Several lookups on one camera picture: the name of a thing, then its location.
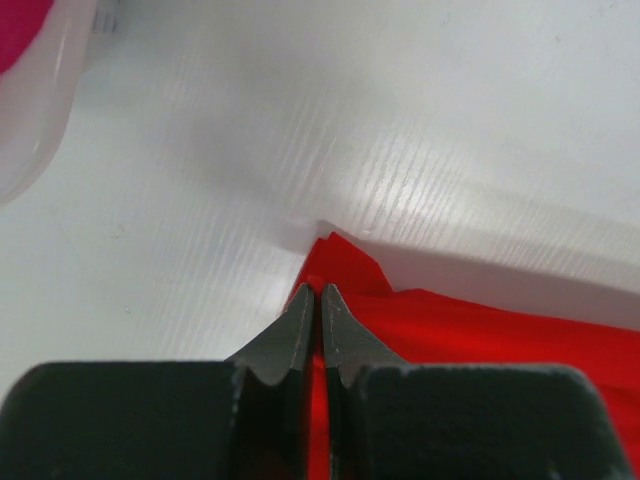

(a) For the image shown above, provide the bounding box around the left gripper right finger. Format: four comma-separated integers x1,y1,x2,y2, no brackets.
321,284,634,479

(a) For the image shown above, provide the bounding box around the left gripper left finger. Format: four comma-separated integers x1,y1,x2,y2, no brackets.
1,285,314,479

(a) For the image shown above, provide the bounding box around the red t-shirt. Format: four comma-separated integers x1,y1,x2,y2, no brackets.
296,232,639,468

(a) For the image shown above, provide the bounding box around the white laundry basket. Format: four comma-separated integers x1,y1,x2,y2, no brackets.
1,1,126,204

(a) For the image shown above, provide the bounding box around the pink shirt in basket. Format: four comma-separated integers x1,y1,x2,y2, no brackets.
0,0,54,74

